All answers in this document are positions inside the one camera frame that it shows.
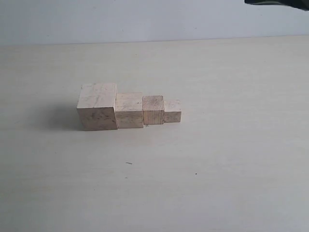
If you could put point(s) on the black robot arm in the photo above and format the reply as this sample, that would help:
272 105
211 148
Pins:
297 4

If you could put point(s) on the smallest wooden cube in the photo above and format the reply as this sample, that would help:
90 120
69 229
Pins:
173 111

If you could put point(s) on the third largest wooden cube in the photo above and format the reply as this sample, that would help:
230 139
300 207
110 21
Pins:
153 110

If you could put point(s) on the second largest wooden cube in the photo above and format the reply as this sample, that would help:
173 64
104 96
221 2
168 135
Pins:
128 110

